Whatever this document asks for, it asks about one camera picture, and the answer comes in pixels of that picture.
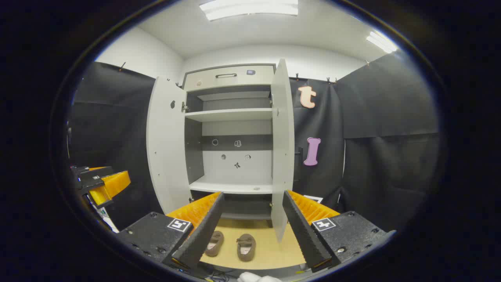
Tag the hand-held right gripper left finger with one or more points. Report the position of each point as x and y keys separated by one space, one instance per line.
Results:
x=203 y=231

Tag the grey shoe cabinet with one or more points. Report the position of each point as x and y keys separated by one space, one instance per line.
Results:
x=235 y=113

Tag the brown fuzzy shoe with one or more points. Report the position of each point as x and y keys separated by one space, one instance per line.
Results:
x=216 y=241
x=246 y=246

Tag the black backdrop cloth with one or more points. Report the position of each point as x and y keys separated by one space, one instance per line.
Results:
x=391 y=98

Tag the beige cabinet drawer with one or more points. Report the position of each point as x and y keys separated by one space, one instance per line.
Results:
x=235 y=80

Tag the long ceiling light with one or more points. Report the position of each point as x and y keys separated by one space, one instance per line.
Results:
x=250 y=8

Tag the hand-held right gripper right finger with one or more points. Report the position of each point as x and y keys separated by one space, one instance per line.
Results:
x=303 y=231

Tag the small ceiling light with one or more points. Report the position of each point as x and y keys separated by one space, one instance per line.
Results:
x=381 y=42

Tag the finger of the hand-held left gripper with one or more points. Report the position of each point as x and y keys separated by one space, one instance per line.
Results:
x=115 y=184
x=84 y=169

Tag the grey cabinet door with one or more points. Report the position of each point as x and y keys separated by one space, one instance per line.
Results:
x=168 y=149
x=282 y=149

